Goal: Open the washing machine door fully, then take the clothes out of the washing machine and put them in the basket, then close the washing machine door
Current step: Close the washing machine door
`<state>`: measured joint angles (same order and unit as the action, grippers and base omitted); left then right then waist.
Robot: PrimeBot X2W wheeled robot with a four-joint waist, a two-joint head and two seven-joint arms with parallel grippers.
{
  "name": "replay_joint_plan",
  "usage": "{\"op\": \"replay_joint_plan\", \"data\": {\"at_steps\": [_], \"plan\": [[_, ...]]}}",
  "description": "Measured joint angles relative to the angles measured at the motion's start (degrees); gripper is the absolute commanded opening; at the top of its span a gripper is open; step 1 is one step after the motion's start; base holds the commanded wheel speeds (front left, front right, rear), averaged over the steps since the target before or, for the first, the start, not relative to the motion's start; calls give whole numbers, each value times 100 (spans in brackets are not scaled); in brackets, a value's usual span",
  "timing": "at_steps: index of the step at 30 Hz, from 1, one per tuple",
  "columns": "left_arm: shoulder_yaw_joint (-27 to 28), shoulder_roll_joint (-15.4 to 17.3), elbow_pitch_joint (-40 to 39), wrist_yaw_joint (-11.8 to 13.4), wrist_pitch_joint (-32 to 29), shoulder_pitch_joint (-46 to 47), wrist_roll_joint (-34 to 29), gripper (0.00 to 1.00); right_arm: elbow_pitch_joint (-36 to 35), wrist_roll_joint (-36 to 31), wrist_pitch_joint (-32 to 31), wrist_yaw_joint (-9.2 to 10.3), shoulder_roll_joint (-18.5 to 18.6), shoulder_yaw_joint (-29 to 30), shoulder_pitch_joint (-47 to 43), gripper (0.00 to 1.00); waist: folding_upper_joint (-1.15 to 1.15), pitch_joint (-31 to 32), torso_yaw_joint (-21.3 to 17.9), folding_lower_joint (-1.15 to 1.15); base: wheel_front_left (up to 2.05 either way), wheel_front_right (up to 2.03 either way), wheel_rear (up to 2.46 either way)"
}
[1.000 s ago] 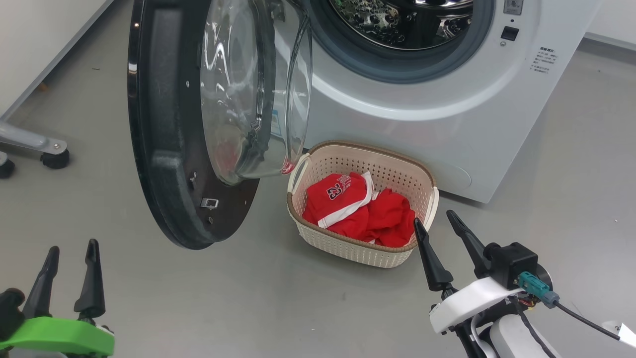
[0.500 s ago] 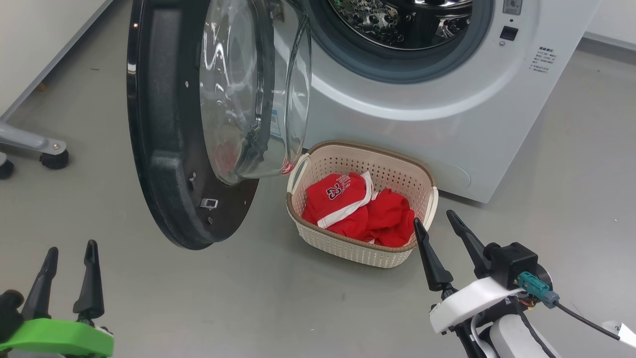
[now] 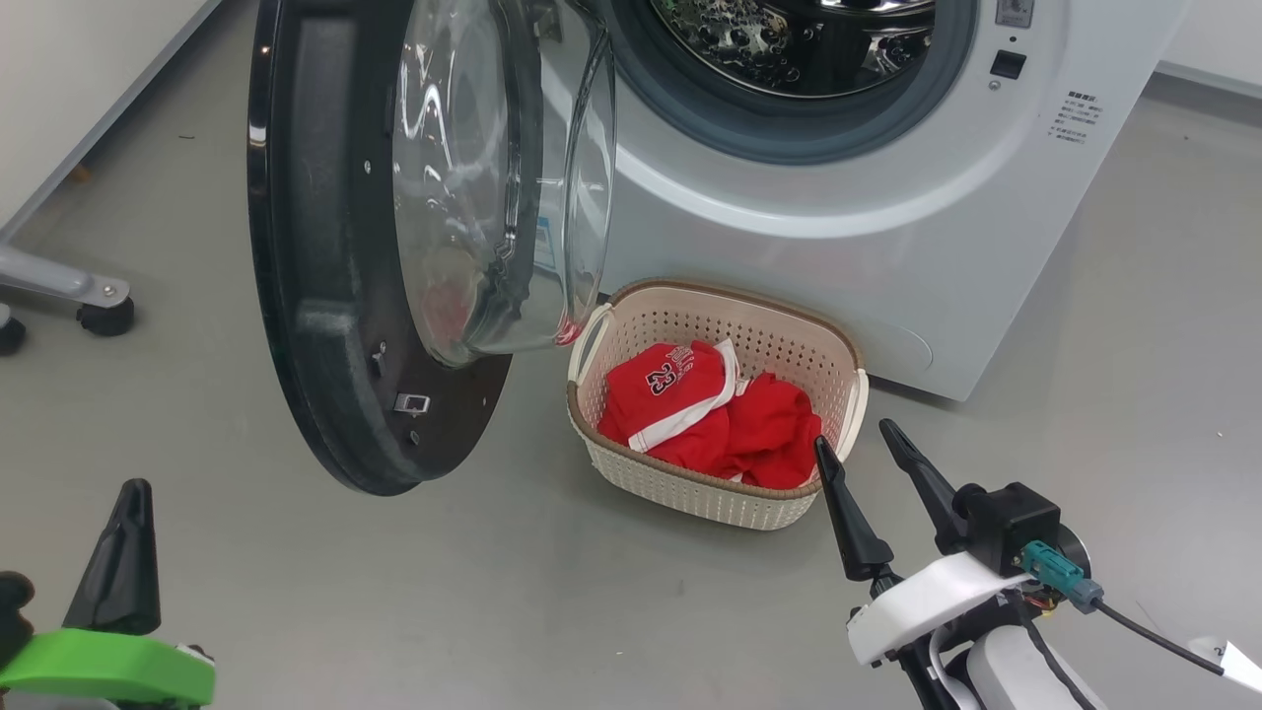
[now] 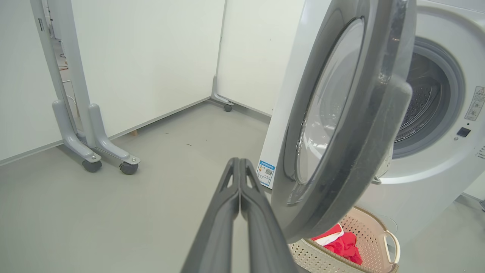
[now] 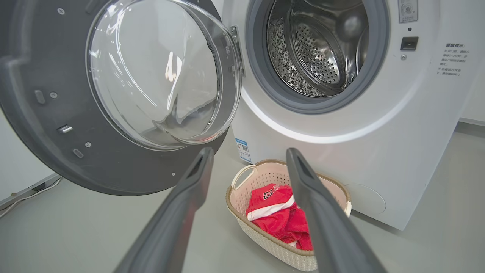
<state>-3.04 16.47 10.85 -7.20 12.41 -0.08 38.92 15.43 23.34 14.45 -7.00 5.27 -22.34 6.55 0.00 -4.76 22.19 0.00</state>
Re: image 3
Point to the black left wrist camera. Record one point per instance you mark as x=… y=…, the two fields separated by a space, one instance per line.
x=12 y=611

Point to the grey warning sticker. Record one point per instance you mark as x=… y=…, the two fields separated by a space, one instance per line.
x=1014 y=12

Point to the black round glass washer door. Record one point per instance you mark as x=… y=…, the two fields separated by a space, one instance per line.
x=325 y=296

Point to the white partition panel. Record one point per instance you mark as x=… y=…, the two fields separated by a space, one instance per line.
x=79 y=79

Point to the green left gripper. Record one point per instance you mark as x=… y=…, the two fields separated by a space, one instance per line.
x=108 y=666

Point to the metal frame leg with caster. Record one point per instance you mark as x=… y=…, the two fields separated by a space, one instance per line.
x=59 y=281

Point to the blue energy label sticker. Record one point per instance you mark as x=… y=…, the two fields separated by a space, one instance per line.
x=545 y=245

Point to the white front-load washing machine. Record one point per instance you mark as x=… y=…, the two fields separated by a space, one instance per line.
x=887 y=256

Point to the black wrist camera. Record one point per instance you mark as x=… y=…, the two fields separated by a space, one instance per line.
x=12 y=611
x=1011 y=523

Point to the black caster wheel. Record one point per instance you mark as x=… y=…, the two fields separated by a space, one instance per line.
x=10 y=335

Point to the red white basketball jersey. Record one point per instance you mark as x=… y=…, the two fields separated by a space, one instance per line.
x=769 y=434

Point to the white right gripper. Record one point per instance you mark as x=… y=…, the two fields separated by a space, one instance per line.
x=927 y=606

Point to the cream perforated laundry basket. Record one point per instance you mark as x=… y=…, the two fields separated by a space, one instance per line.
x=690 y=493

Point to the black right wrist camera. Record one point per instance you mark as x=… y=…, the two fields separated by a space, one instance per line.
x=1011 y=523

